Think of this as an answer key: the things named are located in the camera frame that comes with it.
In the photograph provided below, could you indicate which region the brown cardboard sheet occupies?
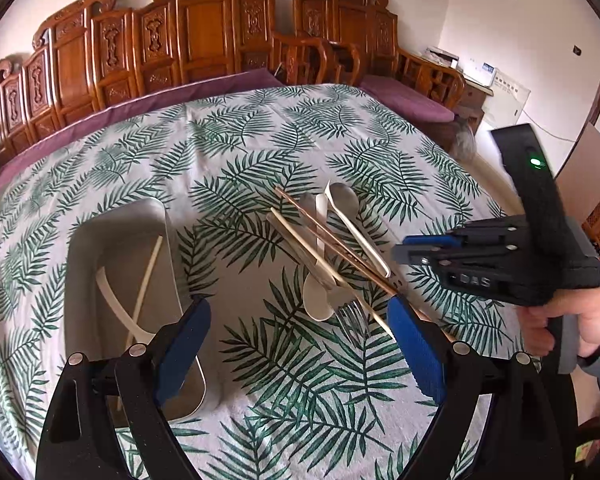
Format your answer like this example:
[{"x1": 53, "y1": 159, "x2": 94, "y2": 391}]
[{"x1": 554, "y1": 122, "x2": 600, "y2": 221}]

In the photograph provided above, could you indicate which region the matte round steel spoon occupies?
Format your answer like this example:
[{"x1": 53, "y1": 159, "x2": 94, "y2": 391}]
[{"x1": 297, "y1": 192, "x2": 331, "y2": 266}]

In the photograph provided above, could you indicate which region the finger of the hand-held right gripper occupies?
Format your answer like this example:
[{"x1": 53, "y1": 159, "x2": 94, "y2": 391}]
[
  {"x1": 392, "y1": 240, "x2": 529, "y2": 275},
  {"x1": 404, "y1": 216, "x2": 529, "y2": 253}
]

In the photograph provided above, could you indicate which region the person's right hand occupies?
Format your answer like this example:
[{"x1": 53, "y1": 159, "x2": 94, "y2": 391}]
[{"x1": 520, "y1": 275, "x2": 600, "y2": 361}]

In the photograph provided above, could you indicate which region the wooden side table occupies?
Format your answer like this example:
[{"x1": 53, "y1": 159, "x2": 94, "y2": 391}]
[{"x1": 452, "y1": 80, "x2": 496, "y2": 133}]

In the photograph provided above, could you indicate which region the carved wooden armchair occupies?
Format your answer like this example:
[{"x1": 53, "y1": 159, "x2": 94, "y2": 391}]
[{"x1": 292, "y1": 0, "x2": 467, "y2": 126}]

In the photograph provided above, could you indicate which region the white appliance cabinet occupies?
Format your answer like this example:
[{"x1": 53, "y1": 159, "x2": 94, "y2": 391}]
[{"x1": 480, "y1": 77, "x2": 532, "y2": 131}]

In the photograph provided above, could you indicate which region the copper metal chopstick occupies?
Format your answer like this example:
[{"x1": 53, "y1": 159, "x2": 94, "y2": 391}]
[
  {"x1": 278, "y1": 191, "x2": 433, "y2": 321},
  {"x1": 274, "y1": 187, "x2": 400, "y2": 295}
]

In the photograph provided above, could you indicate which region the matte steel fork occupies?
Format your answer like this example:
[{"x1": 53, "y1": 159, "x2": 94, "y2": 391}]
[{"x1": 265, "y1": 211, "x2": 372, "y2": 343}]

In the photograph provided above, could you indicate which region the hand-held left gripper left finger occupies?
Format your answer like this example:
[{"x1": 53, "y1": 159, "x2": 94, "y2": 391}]
[{"x1": 35, "y1": 296, "x2": 212, "y2": 480}]

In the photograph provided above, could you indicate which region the purple armchair cushion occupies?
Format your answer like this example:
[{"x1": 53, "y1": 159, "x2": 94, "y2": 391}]
[{"x1": 359, "y1": 74, "x2": 456, "y2": 124}]

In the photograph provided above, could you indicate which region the clear plastic bag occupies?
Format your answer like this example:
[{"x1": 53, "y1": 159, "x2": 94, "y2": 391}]
[{"x1": 447, "y1": 114, "x2": 478, "y2": 161}]

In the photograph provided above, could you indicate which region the white printer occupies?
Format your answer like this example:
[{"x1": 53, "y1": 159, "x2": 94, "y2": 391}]
[{"x1": 424, "y1": 46, "x2": 461, "y2": 68}]

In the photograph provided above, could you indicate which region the carved wooden sofa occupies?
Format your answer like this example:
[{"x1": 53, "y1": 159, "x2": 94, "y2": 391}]
[{"x1": 0, "y1": 0, "x2": 301, "y2": 171}]

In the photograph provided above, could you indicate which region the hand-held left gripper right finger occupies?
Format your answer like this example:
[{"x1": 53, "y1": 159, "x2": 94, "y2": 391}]
[{"x1": 386, "y1": 296, "x2": 578, "y2": 480}]

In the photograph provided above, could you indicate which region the white plastic spoon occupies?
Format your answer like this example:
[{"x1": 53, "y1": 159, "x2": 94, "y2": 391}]
[
  {"x1": 301, "y1": 193, "x2": 337, "y2": 322},
  {"x1": 96, "y1": 267, "x2": 148, "y2": 346}
]

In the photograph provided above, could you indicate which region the long purple sofa cushion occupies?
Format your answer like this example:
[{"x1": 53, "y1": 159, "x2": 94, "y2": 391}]
[{"x1": 0, "y1": 69, "x2": 286, "y2": 201}]

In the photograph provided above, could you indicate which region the leaf print tablecloth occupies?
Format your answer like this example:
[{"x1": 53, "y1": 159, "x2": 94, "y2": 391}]
[{"x1": 0, "y1": 82, "x2": 548, "y2": 480}]

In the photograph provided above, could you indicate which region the small white device box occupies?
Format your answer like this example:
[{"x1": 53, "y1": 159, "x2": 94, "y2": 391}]
[{"x1": 466, "y1": 60, "x2": 498, "y2": 86}]

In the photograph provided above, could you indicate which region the white rectangular tray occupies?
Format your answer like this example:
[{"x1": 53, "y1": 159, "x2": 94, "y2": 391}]
[{"x1": 64, "y1": 197, "x2": 212, "y2": 422}]

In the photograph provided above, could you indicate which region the shiny slim steel spoon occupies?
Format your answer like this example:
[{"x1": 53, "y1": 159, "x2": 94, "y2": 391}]
[{"x1": 329, "y1": 181, "x2": 392, "y2": 279}]

